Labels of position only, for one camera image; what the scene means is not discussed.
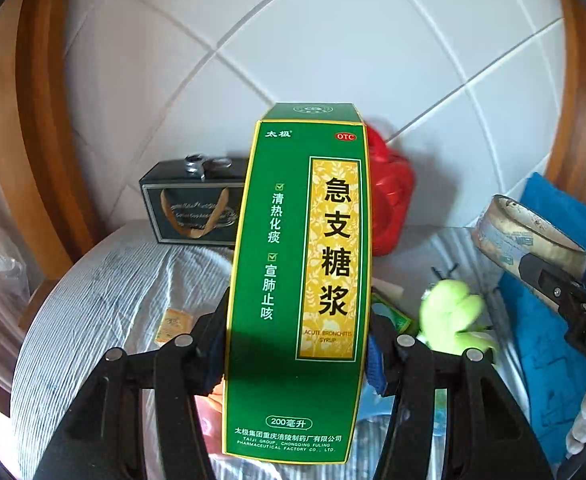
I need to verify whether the tall green medicine box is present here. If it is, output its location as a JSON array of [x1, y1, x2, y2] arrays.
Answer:
[[223, 102, 372, 465]]

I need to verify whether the wooden frame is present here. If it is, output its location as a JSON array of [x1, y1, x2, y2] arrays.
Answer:
[[545, 0, 586, 207], [0, 0, 104, 283]]

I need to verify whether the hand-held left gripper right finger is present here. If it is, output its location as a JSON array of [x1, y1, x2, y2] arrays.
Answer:
[[367, 305, 556, 480]]

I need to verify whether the small yellow packet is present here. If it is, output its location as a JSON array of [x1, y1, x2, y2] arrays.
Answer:
[[155, 308, 192, 345]]

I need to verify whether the dark gift box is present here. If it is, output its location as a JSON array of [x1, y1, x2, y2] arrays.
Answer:
[[139, 157, 252, 247]]

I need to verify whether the metal hip flask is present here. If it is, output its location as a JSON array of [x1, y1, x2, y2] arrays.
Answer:
[[183, 154, 232, 179]]

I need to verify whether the blue cloth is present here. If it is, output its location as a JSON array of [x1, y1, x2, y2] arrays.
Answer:
[[498, 172, 586, 466]]

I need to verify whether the worn tape roll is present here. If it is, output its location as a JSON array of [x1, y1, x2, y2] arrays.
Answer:
[[473, 194, 586, 287]]

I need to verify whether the green frog plush toy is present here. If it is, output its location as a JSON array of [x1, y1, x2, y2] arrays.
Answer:
[[417, 279, 500, 357]]

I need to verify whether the red bear-embossed plastic case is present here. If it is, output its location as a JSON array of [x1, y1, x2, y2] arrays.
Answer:
[[365, 122, 416, 257]]

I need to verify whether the clear plastic bag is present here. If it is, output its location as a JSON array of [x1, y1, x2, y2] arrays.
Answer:
[[0, 227, 48, 302]]

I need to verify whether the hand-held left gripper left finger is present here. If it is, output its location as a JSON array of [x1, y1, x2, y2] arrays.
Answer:
[[33, 287, 231, 480]]

